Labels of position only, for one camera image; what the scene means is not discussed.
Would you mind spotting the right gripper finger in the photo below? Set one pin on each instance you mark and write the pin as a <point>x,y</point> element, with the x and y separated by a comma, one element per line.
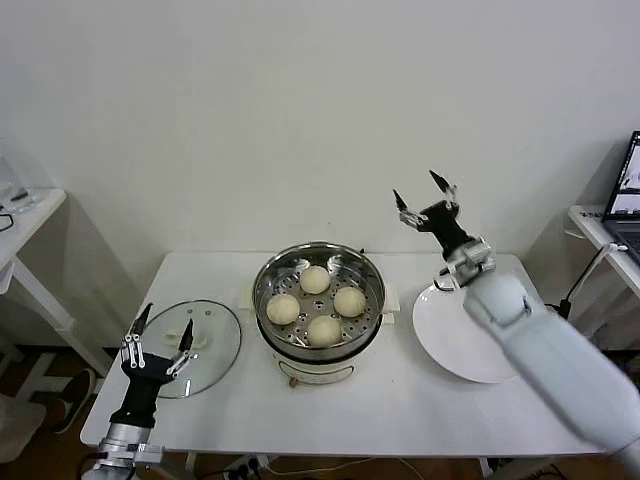
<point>442,182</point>
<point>401,202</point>

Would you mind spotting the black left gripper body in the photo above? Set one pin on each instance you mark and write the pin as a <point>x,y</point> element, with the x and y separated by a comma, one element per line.
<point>145,375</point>

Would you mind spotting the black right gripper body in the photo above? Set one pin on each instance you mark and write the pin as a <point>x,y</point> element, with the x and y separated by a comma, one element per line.
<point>445,220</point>

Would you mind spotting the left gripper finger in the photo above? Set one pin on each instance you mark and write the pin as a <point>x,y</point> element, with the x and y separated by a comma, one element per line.
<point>144,320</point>
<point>186,337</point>

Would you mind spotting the white steamed baozi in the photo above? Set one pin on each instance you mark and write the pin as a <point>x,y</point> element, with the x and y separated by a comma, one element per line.
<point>350,301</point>
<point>283,308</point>
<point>315,280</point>
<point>324,330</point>

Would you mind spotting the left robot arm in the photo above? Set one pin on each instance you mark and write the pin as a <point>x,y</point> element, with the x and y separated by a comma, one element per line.
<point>117,442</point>

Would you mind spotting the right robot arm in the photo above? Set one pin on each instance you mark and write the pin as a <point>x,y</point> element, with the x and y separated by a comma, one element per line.
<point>540,340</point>

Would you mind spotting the stainless steel steamer basket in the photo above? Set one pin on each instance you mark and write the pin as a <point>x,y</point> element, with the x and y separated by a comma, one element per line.
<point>272,280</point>

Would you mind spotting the dark sneaker shoe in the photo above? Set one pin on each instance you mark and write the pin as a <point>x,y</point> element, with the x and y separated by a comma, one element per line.
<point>75,400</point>

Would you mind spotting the white round plate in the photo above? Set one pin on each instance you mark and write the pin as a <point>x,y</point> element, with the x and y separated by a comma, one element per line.
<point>445,330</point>

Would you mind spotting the white power strip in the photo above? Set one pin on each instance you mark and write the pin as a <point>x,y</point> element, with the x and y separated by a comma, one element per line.
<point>245,465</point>

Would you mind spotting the white electric cooker pot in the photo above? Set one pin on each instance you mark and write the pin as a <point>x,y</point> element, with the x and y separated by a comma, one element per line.
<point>320,367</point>

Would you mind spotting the white side table with glass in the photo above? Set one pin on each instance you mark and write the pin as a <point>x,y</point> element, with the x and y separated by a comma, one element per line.
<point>30,225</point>

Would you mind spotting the open laptop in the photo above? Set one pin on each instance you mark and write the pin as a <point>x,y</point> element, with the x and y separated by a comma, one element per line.
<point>625,210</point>

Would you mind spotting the white rounded table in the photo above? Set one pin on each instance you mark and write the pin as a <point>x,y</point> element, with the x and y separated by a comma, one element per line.
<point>350,415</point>

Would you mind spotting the clear glass container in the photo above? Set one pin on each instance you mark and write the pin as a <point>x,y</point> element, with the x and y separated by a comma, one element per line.
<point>10,185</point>

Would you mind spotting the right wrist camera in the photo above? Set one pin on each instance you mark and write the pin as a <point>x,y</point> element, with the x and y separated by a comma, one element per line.
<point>472,257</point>

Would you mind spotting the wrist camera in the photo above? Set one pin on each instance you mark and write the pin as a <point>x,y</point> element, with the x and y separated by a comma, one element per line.
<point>150,454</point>
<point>472,257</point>

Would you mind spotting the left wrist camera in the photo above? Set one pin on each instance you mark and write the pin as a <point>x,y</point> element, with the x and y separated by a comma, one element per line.
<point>150,454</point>

